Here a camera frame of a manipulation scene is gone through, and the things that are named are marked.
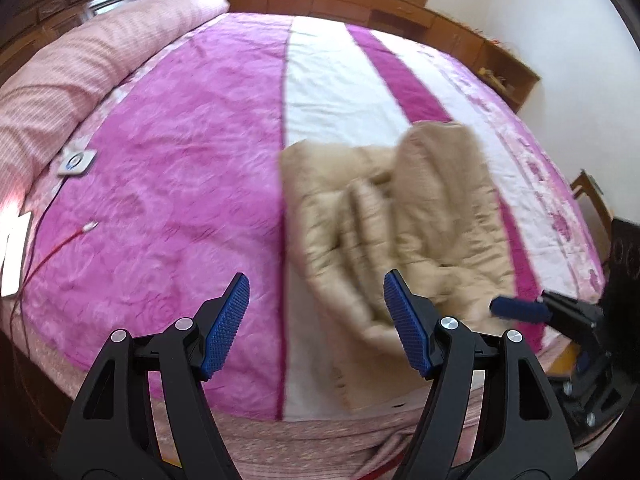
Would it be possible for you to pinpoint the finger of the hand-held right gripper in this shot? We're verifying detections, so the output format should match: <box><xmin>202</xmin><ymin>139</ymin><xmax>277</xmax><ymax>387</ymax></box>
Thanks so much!
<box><xmin>489</xmin><ymin>290</ymin><xmax>603</xmax><ymax>333</ymax></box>

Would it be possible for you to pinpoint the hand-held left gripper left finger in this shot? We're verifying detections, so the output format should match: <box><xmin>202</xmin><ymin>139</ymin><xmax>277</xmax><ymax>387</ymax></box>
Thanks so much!
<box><xmin>59</xmin><ymin>272</ymin><xmax>251</xmax><ymax>480</ymax></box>

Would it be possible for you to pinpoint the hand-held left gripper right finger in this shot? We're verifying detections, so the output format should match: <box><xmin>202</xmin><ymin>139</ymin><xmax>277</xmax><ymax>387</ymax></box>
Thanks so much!
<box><xmin>382</xmin><ymin>270</ymin><xmax>578</xmax><ymax>480</ymax></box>

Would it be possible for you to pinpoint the beige down jacket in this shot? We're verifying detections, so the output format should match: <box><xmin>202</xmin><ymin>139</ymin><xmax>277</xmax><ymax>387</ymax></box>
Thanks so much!
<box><xmin>277</xmin><ymin>121</ymin><xmax>521</xmax><ymax>413</ymax></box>

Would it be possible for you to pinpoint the wooden chair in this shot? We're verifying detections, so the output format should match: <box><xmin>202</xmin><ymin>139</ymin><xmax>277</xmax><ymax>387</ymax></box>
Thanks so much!
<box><xmin>570</xmin><ymin>170</ymin><xmax>613</xmax><ymax>246</ymax></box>

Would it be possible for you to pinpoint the pink floral bed sheet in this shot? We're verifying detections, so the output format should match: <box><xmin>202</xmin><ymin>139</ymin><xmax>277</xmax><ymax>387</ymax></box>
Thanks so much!
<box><xmin>10</xmin><ymin>320</ymin><xmax>576</xmax><ymax>480</ymax></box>

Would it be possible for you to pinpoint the pink and white floral bedspread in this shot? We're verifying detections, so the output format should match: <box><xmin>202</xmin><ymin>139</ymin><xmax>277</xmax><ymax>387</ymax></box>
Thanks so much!
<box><xmin>15</xmin><ymin>10</ymin><xmax>608</xmax><ymax>423</ymax></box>

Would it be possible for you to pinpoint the white blanket controller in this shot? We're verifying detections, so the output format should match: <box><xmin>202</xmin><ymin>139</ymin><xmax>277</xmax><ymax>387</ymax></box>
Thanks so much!
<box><xmin>56</xmin><ymin>147</ymin><xmax>98</xmax><ymax>177</ymax></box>

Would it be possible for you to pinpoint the white flat device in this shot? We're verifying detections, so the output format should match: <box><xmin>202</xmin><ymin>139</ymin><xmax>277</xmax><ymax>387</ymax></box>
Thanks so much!
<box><xmin>0</xmin><ymin>210</ymin><xmax>32</xmax><ymax>298</ymax></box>

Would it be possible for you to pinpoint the open wooden shelf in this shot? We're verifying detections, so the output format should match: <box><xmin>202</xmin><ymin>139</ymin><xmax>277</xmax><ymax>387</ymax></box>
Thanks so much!
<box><xmin>477</xmin><ymin>35</ymin><xmax>542</xmax><ymax>113</ymax></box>

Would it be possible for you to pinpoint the pink checkered pillow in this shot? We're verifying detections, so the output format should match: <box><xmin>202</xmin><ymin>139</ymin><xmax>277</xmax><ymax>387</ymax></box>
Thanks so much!
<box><xmin>0</xmin><ymin>0</ymin><xmax>231</xmax><ymax>211</ymax></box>

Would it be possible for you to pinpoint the long wooden cabinet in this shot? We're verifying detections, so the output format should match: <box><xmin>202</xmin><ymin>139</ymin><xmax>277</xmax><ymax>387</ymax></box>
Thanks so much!
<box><xmin>184</xmin><ymin>0</ymin><xmax>483</xmax><ymax>58</ymax></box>

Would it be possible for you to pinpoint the wooden bed frame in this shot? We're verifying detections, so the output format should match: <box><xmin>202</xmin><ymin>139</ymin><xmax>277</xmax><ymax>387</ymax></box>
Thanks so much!
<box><xmin>545</xmin><ymin>340</ymin><xmax>581</xmax><ymax>376</ymax></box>

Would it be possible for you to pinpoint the red cable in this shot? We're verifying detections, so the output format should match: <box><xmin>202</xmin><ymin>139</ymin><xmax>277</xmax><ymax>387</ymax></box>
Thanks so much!
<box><xmin>7</xmin><ymin>220</ymin><xmax>101</xmax><ymax>331</ymax></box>

